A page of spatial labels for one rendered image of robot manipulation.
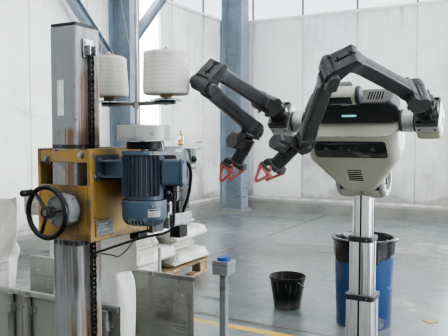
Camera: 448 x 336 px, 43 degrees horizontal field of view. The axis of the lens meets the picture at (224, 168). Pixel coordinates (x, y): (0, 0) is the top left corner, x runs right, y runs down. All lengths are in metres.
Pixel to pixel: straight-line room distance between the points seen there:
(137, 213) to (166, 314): 0.99
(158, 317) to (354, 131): 1.28
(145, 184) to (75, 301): 0.47
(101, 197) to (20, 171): 5.15
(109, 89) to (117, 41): 6.24
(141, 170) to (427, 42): 8.57
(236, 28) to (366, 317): 8.92
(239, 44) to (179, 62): 8.98
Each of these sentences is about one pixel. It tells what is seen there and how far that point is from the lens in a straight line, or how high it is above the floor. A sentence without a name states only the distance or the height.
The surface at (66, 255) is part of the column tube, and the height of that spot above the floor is 0.97.
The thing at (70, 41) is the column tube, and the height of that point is 1.70.
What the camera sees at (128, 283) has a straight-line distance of 2.51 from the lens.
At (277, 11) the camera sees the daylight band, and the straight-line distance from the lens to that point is 11.06.
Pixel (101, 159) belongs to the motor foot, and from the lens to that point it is 1.98.
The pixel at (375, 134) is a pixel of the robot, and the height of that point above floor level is 1.39.
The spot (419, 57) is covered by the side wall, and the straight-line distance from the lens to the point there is 10.14.
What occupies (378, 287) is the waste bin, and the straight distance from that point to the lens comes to 4.28.
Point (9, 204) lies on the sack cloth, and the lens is 2.93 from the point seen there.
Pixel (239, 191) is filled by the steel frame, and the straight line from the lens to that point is 10.90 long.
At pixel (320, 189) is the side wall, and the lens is 10.52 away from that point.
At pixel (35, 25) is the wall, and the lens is 7.41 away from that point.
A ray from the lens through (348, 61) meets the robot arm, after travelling 1.90.
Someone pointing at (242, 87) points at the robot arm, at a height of 1.56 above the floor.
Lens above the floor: 1.37
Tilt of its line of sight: 3 degrees down
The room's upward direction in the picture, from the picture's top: straight up
